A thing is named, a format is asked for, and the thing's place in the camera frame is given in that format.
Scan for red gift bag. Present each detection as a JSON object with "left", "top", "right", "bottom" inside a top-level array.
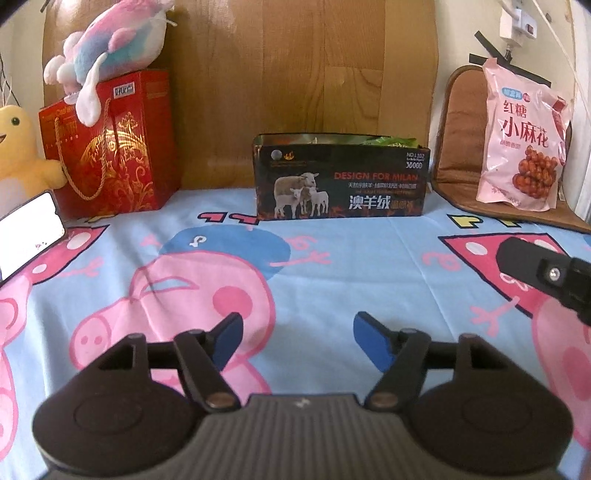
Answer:
[{"left": 39, "top": 69, "right": 180, "bottom": 219}]

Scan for light green snack packet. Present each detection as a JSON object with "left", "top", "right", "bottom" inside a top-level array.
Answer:
[{"left": 361, "top": 136, "right": 419, "bottom": 148}]

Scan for pink blue plush toy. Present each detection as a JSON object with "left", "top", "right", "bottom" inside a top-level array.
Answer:
[{"left": 43, "top": 0, "right": 175, "bottom": 127}]

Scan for brown seat cushion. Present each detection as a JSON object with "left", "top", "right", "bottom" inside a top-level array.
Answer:
[{"left": 432, "top": 65, "right": 590, "bottom": 234}]

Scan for wooden board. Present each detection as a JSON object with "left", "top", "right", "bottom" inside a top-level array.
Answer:
[{"left": 43, "top": 1, "right": 438, "bottom": 189}]

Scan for cartoon pig tablecloth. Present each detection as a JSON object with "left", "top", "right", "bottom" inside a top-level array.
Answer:
[{"left": 1, "top": 190, "right": 590, "bottom": 479}]

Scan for black sheep print box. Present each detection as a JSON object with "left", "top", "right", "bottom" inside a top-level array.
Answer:
[{"left": 252, "top": 133, "right": 431, "bottom": 220}]

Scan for pink twisted snack bag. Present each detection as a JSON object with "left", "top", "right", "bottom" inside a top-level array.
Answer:
[{"left": 476, "top": 58, "right": 571, "bottom": 212}]

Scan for black smartphone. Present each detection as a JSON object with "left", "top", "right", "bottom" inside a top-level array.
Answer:
[{"left": 0, "top": 190, "right": 66, "bottom": 284}]

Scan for yellow duck plush toy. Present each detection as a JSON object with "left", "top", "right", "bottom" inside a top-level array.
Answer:
[{"left": 0, "top": 105, "right": 67, "bottom": 217}]

